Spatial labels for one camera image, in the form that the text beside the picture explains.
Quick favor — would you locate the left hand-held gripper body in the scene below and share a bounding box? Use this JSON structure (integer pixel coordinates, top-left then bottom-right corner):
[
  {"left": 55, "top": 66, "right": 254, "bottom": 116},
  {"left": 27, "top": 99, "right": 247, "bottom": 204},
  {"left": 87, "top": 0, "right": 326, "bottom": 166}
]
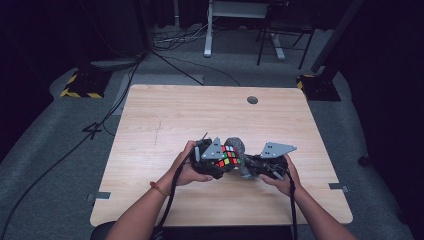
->
[{"left": 193, "top": 136, "right": 225, "bottom": 180}]

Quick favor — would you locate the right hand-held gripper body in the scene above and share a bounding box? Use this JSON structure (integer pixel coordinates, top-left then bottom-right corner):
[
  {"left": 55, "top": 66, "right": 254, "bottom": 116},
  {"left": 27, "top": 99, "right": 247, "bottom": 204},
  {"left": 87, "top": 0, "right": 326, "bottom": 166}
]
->
[{"left": 255, "top": 142, "right": 298, "bottom": 180}]

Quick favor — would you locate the multicoloured puzzle cube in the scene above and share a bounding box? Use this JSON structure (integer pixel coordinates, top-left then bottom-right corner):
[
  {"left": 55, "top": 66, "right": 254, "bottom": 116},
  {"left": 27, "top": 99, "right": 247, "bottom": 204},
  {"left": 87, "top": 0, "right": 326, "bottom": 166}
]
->
[{"left": 215, "top": 144, "right": 242, "bottom": 169}]

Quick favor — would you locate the grey fluffy cloth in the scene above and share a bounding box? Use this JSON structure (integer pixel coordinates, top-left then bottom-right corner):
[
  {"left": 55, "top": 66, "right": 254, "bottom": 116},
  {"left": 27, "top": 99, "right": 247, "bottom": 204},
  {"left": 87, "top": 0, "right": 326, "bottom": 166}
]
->
[{"left": 223, "top": 136, "right": 255, "bottom": 181}]

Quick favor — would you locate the person's left hand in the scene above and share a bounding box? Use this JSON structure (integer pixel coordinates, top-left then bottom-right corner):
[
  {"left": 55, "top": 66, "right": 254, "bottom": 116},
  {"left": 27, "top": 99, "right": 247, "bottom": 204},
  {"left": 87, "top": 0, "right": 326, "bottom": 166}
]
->
[{"left": 164, "top": 139, "right": 215, "bottom": 188}]

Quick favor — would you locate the person's right hand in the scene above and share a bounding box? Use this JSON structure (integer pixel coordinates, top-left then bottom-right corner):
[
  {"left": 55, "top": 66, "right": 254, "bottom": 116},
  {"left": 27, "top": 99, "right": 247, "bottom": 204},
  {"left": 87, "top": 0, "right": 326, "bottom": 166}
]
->
[{"left": 259, "top": 153, "right": 303, "bottom": 198}]

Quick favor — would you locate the person's dark clothing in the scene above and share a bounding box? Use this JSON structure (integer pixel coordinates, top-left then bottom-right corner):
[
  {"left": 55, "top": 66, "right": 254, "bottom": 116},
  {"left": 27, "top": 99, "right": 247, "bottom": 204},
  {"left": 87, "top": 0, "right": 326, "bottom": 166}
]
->
[{"left": 89, "top": 220, "right": 294, "bottom": 240}]

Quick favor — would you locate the grey tape strip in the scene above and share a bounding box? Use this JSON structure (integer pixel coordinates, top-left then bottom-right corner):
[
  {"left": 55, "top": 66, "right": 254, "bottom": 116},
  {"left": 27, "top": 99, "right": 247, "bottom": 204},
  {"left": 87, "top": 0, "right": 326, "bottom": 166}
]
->
[
  {"left": 328, "top": 182, "right": 351, "bottom": 194},
  {"left": 86, "top": 191, "right": 112, "bottom": 203}
]

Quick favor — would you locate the black yellow striped base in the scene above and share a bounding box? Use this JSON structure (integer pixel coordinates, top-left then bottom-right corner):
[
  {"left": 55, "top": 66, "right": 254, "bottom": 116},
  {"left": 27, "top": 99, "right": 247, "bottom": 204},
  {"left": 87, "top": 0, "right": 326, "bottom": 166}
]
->
[
  {"left": 296, "top": 73, "right": 342, "bottom": 102},
  {"left": 60, "top": 67, "right": 113, "bottom": 100}
]

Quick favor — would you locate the black chair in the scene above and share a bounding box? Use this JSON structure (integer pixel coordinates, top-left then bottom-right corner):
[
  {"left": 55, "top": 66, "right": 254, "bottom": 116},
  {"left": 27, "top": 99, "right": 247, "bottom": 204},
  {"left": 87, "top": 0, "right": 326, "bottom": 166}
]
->
[{"left": 256, "top": 0, "right": 317, "bottom": 71}]

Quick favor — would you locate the black slanted pole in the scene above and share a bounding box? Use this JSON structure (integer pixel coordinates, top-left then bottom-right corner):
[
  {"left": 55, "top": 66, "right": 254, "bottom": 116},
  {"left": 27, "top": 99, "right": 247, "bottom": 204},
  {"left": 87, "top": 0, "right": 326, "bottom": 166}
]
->
[{"left": 311, "top": 0, "right": 365, "bottom": 75}]

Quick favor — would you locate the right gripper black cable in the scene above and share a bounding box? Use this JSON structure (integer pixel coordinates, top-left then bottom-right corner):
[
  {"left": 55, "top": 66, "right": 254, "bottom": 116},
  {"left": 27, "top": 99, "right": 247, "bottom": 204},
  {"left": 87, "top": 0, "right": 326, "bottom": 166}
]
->
[{"left": 285, "top": 169, "right": 300, "bottom": 240}]

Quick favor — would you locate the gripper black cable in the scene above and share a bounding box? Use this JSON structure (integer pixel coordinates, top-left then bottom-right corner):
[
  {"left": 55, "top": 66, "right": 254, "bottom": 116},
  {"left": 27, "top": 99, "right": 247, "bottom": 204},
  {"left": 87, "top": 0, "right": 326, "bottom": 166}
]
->
[
  {"left": 285, "top": 169, "right": 300, "bottom": 240},
  {"left": 151, "top": 146, "right": 198, "bottom": 240}
]

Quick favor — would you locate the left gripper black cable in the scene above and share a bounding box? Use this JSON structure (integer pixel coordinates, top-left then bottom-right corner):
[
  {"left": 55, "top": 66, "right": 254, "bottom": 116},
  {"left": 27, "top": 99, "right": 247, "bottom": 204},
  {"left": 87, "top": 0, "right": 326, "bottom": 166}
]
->
[{"left": 151, "top": 146, "right": 198, "bottom": 240}]

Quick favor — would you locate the red bracelet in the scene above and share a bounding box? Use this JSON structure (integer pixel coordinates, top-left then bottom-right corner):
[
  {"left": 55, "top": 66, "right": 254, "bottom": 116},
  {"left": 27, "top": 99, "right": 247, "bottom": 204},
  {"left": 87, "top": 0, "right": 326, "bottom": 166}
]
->
[{"left": 149, "top": 181, "right": 171, "bottom": 197}]

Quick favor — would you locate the thin black floor cable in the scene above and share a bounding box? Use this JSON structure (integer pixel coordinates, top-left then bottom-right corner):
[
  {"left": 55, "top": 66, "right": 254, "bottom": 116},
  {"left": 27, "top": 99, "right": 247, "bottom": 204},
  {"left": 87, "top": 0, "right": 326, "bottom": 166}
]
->
[{"left": 151, "top": 49, "right": 243, "bottom": 88}]

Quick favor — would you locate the white desk frame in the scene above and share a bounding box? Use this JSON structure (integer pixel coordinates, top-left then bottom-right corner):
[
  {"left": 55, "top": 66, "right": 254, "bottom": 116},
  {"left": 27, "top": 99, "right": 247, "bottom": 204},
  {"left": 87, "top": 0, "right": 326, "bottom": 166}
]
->
[{"left": 203, "top": 0, "right": 287, "bottom": 61}]

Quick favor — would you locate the bundle of floor cables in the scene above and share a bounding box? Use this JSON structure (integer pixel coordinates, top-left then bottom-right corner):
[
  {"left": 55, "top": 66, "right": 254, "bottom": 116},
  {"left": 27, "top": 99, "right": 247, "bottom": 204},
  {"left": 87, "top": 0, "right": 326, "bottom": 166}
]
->
[{"left": 152, "top": 21, "right": 215, "bottom": 52}]

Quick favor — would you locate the long black floor cable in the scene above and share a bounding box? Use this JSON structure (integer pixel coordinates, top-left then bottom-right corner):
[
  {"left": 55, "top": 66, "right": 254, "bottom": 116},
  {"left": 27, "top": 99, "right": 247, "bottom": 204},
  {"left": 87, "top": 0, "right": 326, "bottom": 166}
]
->
[{"left": 0, "top": 54, "right": 145, "bottom": 238}]

